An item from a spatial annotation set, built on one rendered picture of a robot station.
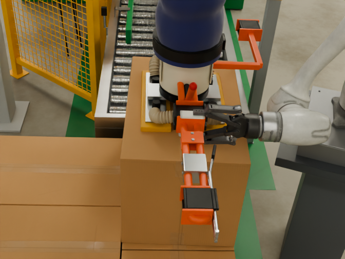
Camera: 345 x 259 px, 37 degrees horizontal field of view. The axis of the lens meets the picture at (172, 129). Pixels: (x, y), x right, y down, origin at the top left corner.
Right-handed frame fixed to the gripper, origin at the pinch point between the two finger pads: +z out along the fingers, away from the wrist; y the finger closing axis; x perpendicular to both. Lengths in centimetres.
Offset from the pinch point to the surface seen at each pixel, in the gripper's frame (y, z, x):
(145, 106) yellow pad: 10.6, 12.9, 22.1
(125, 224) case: 42.9, 18.2, -1.7
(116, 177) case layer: 53, 23, 31
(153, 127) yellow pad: 11.2, 10.2, 11.6
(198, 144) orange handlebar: -0.9, -1.7, -10.2
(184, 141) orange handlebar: -1.4, 2.3, -9.7
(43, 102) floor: 108, 77, 154
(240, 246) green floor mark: 107, -36, 40
